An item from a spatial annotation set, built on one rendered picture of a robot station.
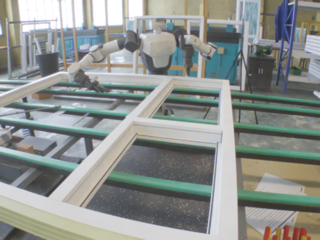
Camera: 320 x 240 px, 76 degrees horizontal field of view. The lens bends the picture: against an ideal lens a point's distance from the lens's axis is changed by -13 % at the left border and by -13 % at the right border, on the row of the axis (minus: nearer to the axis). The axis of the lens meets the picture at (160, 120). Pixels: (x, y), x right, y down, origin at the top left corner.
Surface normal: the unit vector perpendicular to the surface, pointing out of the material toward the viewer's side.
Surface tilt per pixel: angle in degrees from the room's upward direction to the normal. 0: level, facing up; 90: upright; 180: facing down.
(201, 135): 90
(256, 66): 90
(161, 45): 95
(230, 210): 0
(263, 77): 90
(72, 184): 0
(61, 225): 0
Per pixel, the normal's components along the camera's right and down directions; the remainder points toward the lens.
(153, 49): 0.36, 0.45
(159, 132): -0.25, 0.38
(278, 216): 0.00, -0.92
